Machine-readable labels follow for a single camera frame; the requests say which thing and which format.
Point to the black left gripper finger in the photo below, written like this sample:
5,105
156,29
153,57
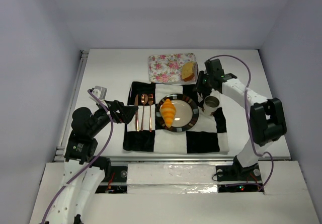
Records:
124,114
114,106

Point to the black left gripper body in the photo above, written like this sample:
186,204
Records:
116,110

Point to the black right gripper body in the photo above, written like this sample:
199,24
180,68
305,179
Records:
201,83

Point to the brown bread slice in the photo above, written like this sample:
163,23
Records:
188,71

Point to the orange croissant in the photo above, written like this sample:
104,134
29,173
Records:
168,112

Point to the silver metal tongs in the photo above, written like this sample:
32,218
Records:
200,100

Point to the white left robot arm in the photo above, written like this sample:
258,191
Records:
84,169

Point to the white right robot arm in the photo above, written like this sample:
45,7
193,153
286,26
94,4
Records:
265,118

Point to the copper knife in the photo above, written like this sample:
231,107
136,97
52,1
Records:
136,114

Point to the grey ceramic cup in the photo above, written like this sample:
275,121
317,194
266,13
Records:
210,105

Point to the copper spoon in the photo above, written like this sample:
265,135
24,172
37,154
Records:
144,100

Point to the copper fork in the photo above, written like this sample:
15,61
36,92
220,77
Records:
150,102

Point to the black rimmed beige plate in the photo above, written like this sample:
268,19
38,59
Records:
187,113

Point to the floral rectangular tray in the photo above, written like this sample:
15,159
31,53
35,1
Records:
166,68

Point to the black white checkered cloth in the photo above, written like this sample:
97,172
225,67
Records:
209,135

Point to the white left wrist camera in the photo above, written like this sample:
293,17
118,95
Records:
99,92

